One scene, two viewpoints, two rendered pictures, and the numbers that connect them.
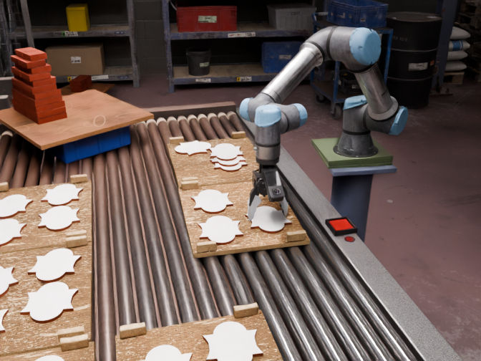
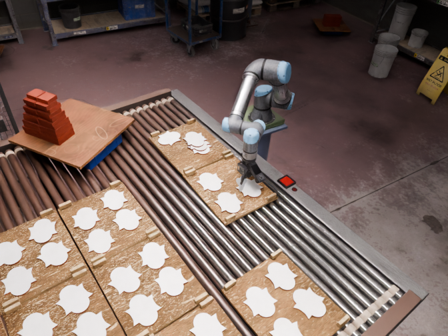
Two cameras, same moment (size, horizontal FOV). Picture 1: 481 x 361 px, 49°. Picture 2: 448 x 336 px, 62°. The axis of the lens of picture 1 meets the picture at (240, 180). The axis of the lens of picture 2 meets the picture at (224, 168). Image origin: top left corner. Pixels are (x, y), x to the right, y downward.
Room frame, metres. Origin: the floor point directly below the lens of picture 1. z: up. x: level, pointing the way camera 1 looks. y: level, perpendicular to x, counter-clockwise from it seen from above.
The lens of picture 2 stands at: (0.16, 0.66, 2.38)
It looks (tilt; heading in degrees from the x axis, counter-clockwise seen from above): 42 degrees down; 335
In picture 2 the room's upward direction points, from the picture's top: 4 degrees clockwise
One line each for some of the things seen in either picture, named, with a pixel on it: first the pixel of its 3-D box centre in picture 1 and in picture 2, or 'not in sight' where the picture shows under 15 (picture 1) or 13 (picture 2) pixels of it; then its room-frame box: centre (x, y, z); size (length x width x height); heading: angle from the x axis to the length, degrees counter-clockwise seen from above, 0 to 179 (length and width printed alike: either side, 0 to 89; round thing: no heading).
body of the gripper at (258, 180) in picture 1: (266, 174); (247, 165); (1.45, -0.08, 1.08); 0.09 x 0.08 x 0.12; 12
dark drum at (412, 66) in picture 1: (406, 59); (229, 4); (5.48, -1.75, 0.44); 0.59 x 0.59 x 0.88
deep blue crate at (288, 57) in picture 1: (283, 53); (135, 2); (6.26, -0.51, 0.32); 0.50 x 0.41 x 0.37; 94
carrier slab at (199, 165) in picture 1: (216, 160); (189, 146); (1.88, 0.09, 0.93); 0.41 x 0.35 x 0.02; 13
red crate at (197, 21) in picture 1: (205, 16); not in sight; (6.12, 0.39, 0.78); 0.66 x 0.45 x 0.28; 98
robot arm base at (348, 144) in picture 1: (356, 138); (262, 111); (2.05, -0.49, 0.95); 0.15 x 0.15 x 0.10
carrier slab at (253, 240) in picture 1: (238, 213); (229, 187); (1.47, 0.01, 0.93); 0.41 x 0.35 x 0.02; 12
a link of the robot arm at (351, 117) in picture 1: (358, 112); (264, 96); (2.06, -0.49, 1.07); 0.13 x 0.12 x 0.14; 47
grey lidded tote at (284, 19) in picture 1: (290, 16); not in sight; (6.23, -0.58, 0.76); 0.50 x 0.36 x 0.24; 104
